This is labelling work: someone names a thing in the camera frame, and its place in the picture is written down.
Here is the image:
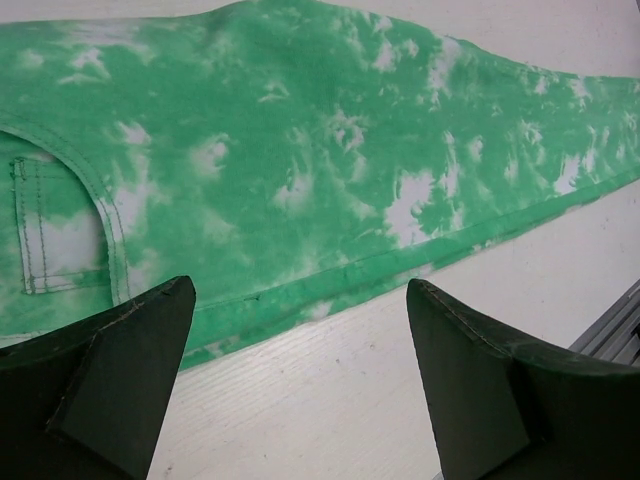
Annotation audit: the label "green white tie-dye trousers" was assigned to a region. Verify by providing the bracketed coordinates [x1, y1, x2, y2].
[1, 1, 639, 368]

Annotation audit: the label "aluminium rail frame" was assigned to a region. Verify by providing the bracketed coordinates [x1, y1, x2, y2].
[569, 281, 640, 368]

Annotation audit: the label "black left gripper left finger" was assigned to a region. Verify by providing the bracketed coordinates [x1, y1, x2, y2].
[1, 276, 196, 479]

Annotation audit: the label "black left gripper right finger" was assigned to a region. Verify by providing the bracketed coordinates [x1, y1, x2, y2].
[406, 279, 639, 479]

